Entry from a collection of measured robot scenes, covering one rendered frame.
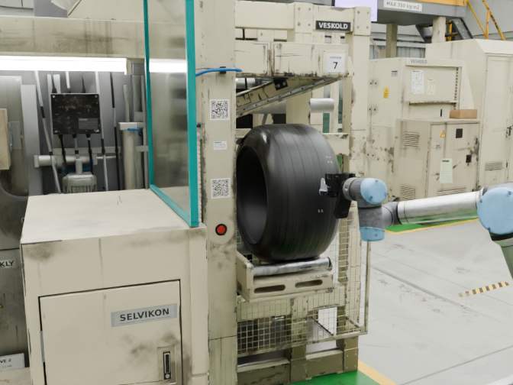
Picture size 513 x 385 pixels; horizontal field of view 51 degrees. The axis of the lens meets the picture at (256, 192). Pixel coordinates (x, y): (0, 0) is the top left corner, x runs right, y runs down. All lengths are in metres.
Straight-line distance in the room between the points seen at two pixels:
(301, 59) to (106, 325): 1.51
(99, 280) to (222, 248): 0.91
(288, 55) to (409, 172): 4.60
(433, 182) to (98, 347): 5.76
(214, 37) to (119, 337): 1.13
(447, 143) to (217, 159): 5.05
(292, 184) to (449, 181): 5.10
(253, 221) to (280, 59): 0.71
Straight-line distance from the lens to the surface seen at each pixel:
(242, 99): 2.44
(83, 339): 1.29
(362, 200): 1.67
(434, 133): 6.64
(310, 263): 2.15
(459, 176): 7.06
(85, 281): 1.24
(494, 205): 1.51
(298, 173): 1.94
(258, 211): 2.43
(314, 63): 2.43
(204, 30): 1.99
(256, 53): 2.32
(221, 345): 2.22
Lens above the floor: 1.57
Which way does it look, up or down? 11 degrees down
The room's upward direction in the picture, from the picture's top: straight up
